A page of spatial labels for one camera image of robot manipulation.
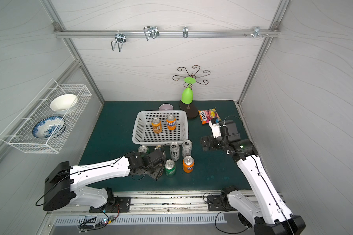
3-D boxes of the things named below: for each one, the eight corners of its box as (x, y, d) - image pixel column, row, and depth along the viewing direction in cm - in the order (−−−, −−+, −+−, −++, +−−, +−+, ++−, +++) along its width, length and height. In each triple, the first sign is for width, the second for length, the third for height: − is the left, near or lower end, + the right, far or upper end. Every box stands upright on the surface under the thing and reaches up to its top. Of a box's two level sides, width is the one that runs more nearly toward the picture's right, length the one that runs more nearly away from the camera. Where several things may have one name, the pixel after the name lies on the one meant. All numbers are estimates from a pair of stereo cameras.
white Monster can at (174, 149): (170, 161, 90) (169, 150, 79) (171, 153, 94) (170, 141, 83) (179, 161, 90) (179, 150, 79) (179, 153, 94) (179, 141, 83)
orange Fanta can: (182, 172, 85) (182, 165, 77) (182, 162, 89) (182, 155, 81) (193, 172, 85) (194, 165, 77) (192, 162, 89) (193, 155, 81)
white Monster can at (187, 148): (182, 158, 91) (182, 148, 80) (182, 150, 95) (182, 139, 84) (191, 158, 91) (192, 148, 80) (190, 150, 95) (192, 139, 84)
